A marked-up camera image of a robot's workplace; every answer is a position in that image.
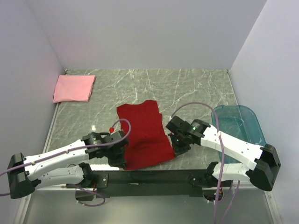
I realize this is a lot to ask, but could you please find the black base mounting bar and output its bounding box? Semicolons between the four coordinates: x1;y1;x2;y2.
65;169;234;199

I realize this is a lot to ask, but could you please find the red t shirt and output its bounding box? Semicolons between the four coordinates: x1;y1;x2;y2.
116;100;175;170

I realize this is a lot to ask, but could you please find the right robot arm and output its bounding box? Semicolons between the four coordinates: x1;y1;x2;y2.
166;116;281;191

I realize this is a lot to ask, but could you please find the teal transparent plastic bin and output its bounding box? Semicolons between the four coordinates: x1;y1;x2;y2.
211;105;267;164

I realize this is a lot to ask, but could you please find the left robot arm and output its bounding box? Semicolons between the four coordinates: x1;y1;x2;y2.
7;130;128;199

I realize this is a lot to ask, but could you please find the folded pink t shirt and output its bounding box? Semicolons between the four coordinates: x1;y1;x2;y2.
53;75;96;103

